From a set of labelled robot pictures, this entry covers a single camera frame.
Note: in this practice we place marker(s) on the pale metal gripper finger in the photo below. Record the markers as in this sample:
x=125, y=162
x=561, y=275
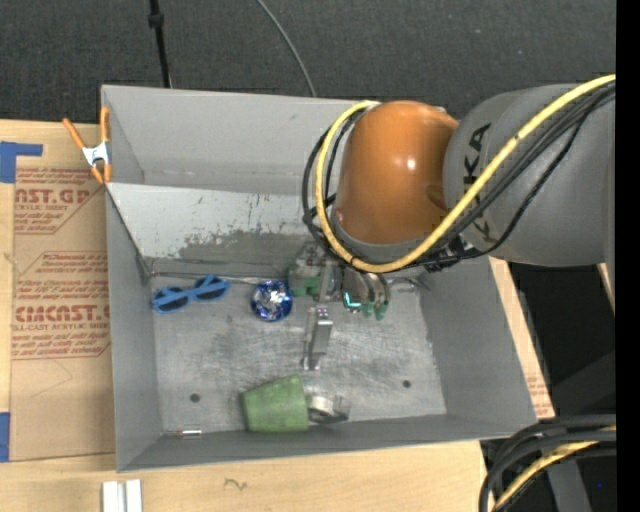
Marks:
x=310, y=257
x=320, y=335

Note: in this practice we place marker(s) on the shiny blue ball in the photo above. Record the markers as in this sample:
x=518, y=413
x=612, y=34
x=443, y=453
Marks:
x=271, y=300

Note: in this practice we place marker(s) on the green cup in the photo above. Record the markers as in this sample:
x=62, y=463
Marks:
x=275, y=405

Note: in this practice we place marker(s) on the grey metal bin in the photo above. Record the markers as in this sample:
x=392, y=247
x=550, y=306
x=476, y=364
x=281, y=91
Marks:
x=225, y=350

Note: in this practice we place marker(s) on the blue sunglasses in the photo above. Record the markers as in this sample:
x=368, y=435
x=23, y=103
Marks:
x=190, y=295

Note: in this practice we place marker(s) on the brown cardboard board red print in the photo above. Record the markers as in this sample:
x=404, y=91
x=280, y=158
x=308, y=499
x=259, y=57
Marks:
x=60, y=400

